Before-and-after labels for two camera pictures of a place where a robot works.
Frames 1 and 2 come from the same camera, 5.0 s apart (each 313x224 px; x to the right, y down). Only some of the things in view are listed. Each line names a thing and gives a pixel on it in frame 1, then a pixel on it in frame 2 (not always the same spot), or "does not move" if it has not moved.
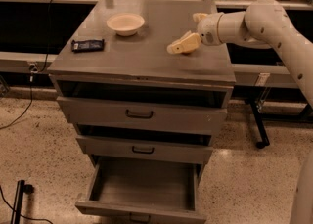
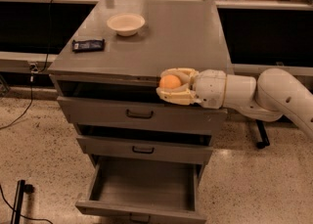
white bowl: [125, 23] does not move
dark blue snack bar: [87, 45] does not move
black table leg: [259, 122] does not move
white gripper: [208, 28] to [210, 88]
